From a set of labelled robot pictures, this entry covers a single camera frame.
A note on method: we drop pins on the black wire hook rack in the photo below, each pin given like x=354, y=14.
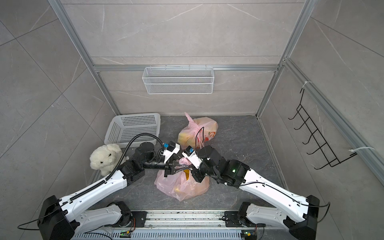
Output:
x=316, y=136

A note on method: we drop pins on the orange yellow banana bunch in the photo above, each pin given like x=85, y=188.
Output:
x=187, y=174

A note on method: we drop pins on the white plush toy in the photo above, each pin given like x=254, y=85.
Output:
x=105, y=158

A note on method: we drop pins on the pink plastic bag front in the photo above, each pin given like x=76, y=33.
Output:
x=197, y=132

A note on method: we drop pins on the white plastic basket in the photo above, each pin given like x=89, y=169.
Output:
x=124, y=127

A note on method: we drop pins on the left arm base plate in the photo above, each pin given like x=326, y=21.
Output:
x=139, y=217

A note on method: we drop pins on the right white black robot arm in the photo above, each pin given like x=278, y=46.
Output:
x=295, y=213

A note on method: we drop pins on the aluminium mounting rail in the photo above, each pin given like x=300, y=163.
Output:
x=187, y=225

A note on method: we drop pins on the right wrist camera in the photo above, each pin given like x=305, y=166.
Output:
x=191, y=155

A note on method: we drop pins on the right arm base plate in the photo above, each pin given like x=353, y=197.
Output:
x=232, y=219

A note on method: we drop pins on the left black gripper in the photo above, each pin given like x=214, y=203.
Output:
x=169, y=167

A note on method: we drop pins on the pink strawberry plastic bag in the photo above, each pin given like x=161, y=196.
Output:
x=178, y=187

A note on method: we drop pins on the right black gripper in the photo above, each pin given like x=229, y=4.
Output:
x=197, y=176

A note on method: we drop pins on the white wire mesh shelf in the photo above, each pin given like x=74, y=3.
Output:
x=178, y=80

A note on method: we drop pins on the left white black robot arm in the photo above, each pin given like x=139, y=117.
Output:
x=62, y=219

